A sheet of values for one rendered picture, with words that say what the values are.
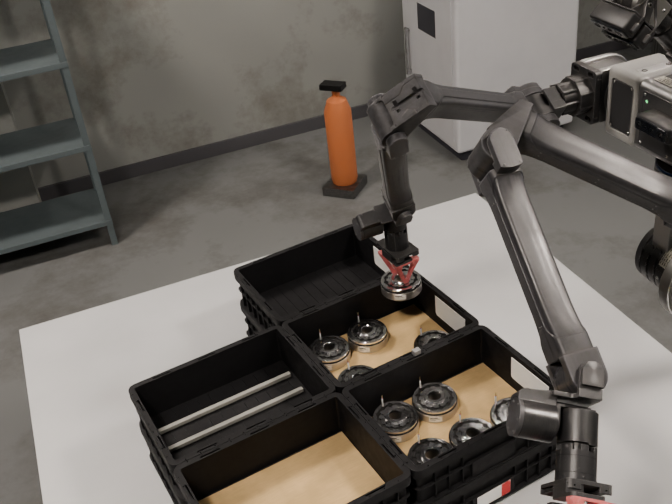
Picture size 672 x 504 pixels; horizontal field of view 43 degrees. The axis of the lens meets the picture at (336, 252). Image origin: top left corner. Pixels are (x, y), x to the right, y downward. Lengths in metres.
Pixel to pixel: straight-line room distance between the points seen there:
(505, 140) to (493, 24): 3.24
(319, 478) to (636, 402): 0.83
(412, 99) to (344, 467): 0.80
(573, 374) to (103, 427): 1.38
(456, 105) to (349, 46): 3.64
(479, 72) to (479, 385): 2.80
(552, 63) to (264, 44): 1.64
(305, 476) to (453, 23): 3.04
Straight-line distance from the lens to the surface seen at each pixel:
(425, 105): 1.57
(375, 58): 5.37
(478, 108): 1.70
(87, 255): 4.46
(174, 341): 2.52
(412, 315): 2.25
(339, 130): 4.38
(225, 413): 2.05
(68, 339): 2.66
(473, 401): 2.00
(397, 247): 2.05
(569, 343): 1.29
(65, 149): 4.25
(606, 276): 3.88
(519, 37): 4.69
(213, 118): 5.12
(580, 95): 1.88
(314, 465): 1.89
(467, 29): 4.50
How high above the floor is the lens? 2.20
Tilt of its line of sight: 33 degrees down
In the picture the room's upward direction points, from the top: 7 degrees counter-clockwise
